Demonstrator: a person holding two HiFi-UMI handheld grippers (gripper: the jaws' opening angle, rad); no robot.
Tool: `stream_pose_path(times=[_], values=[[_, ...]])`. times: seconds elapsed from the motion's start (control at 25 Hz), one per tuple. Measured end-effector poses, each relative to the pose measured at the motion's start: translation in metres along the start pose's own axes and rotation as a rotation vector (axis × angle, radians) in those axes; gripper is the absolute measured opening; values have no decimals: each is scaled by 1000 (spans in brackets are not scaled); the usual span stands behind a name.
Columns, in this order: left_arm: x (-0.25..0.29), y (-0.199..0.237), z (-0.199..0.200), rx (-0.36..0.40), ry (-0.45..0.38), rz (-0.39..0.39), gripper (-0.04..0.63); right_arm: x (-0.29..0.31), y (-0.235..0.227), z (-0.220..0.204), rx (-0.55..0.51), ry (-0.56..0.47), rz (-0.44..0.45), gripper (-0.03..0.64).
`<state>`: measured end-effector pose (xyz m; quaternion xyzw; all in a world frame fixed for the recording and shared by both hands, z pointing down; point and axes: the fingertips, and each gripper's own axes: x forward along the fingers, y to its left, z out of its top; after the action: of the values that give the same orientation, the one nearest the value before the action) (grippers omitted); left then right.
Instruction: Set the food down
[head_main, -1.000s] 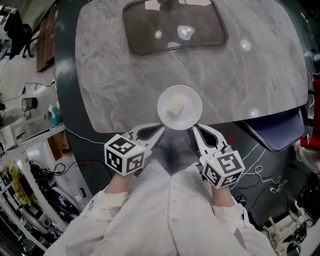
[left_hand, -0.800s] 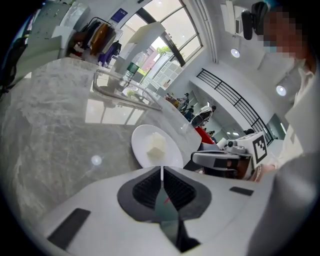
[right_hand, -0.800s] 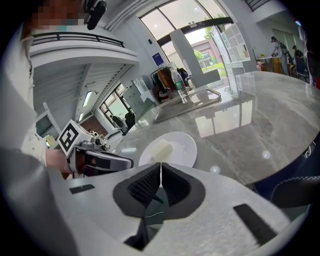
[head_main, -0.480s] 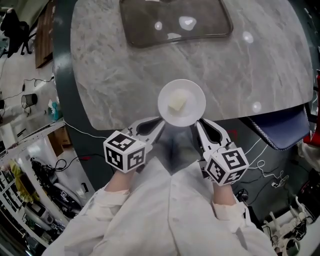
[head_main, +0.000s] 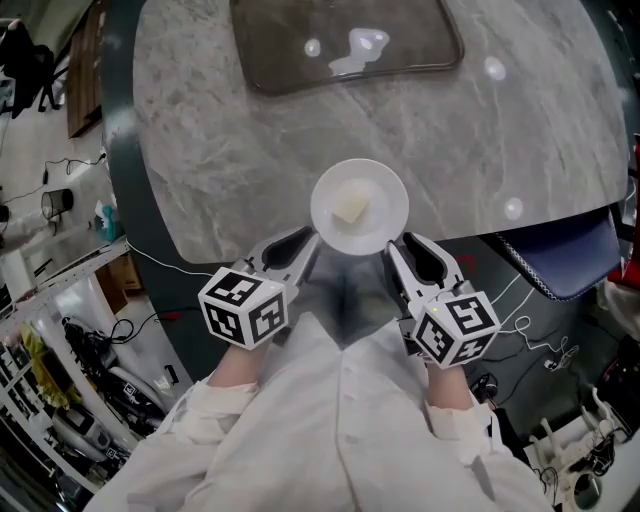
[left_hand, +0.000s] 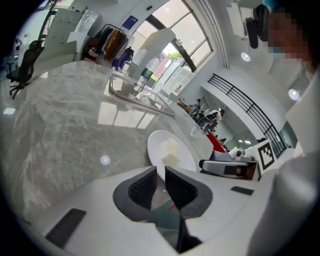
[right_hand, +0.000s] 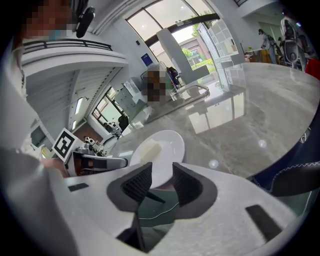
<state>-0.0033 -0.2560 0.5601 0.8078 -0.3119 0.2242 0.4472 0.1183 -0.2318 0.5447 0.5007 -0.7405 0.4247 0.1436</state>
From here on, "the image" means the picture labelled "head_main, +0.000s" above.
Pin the person's left forearm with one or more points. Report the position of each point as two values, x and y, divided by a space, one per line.
237 370

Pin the white round plate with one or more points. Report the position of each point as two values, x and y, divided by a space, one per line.
385 210

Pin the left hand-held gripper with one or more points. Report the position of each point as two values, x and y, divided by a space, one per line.
240 310

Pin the black office chair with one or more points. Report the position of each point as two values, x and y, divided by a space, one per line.
25 70

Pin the brown wooden pallet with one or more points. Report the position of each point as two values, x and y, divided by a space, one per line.
85 75

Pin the white metal shelf rack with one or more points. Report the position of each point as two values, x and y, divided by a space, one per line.
65 278

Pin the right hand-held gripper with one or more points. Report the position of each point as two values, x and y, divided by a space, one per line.
455 330

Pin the dark blue dining chair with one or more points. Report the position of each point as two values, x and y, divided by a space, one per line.
565 260

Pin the brown cardboard box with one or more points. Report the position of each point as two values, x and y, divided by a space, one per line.
122 280

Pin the grey marble dining table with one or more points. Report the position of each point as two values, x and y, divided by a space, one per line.
225 150

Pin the white power strip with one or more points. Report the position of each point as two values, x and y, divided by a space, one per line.
553 364

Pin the teal tissue pack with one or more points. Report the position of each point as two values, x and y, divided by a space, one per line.
109 222

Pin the person's right forearm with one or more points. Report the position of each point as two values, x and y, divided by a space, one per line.
447 387

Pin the person's white coat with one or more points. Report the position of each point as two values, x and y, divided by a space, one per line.
310 425

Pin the pale cream block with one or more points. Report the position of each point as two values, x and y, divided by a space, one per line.
350 208

